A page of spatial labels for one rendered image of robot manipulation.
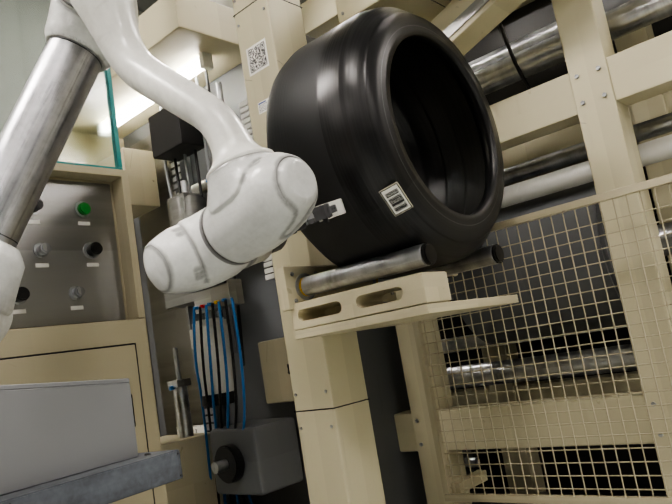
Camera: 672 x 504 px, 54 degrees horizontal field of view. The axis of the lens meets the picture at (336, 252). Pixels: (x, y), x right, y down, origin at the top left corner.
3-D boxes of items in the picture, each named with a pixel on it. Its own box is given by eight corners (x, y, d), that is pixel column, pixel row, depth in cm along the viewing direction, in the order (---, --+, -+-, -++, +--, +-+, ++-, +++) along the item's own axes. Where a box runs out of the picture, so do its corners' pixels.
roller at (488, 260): (380, 271, 172) (387, 287, 172) (371, 278, 168) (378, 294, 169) (500, 240, 149) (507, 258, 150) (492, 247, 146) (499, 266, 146)
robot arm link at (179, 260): (229, 285, 108) (277, 253, 100) (152, 316, 96) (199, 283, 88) (199, 227, 109) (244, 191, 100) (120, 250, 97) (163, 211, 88)
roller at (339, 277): (305, 274, 151) (313, 291, 151) (293, 282, 147) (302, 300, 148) (431, 238, 128) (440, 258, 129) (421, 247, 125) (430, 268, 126)
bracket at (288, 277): (281, 312, 146) (274, 268, 147) (389, 302, 176) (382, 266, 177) (291, 309, 144) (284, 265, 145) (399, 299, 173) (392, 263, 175)
